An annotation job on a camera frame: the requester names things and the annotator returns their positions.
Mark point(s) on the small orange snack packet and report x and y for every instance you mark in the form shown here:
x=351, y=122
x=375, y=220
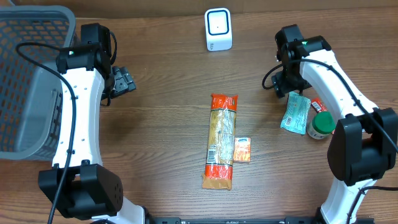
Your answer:
x=242, y=150

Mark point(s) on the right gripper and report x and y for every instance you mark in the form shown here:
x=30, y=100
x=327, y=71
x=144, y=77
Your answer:
x=280, y=84

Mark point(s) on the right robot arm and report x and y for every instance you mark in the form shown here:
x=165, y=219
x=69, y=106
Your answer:
x=364, y=144

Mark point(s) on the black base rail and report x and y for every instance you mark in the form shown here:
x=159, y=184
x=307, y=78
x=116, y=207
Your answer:
x=286, y=220

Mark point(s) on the grey plastic shopping basket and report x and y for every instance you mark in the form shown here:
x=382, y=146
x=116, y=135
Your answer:
x=31, y=98

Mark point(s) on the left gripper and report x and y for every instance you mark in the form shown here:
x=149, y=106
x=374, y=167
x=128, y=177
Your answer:
x=123, y=81

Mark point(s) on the white barcode scanner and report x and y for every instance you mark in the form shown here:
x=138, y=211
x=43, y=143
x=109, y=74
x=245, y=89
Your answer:
x=218, y=29

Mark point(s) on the teal tissue packet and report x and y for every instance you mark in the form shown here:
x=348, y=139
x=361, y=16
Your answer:
x=296, y=114

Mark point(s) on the green lid jar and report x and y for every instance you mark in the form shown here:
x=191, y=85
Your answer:
x=321, y=125

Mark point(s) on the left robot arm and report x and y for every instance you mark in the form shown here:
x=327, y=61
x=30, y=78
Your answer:
x=78, y=185

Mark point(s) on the orange spaghetti package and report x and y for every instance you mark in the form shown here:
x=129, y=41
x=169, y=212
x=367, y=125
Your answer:
x=220, y=148

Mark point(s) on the red stick snack packet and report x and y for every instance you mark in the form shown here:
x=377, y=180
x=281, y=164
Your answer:
x=318, y=105

